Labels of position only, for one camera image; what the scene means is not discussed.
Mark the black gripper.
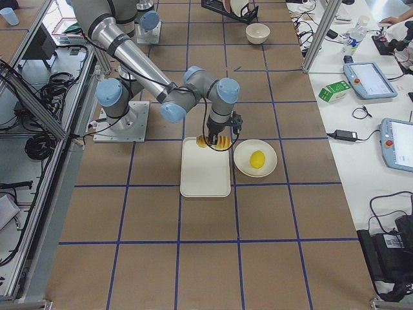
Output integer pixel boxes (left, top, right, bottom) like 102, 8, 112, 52
206, 111, 243, 148

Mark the cream round plate with lemon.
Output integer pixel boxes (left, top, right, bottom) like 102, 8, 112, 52
234, 139, 277, 178

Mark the cream plate in rack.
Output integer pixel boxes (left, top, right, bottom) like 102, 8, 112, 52
230, 0, 249, 17

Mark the white rectangular tray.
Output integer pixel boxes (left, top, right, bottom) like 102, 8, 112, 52
180, 137, 231, 198

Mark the yellow lemon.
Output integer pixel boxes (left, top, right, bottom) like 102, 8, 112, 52
249, 150, 266, 169

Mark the cream bowl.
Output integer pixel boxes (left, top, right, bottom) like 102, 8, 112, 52
245, 23, 270, 45

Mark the black dish rack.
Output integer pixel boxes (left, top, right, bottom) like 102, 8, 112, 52
201, 0, 259, 25

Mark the black power adapter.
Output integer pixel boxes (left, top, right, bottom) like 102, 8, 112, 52
334, 130, 358, 142

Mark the green white carton box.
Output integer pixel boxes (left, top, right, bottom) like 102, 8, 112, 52
318, 80, 351, 103

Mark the clear water bottle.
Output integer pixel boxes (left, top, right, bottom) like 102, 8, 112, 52
341, 15, 370, 56

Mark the blue teach pendant far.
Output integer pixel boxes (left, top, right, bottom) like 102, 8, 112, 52
343, 62, 398, 99

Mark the blue teach pendant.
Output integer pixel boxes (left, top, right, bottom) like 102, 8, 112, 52
343, 62, 398, 99
380, 118, 412, 172

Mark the blue teach pendant near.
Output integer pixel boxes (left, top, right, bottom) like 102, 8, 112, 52
380, 118, 412, 172

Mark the light blue plastic cup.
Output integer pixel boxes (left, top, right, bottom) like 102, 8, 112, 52
0, 7, 19, 26

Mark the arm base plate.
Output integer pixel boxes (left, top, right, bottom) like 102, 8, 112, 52
93, 101, 150, 143
134, 20, 162, 45

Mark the aluminium frame post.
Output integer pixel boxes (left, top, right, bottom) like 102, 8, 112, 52
303, 0, 341, 73

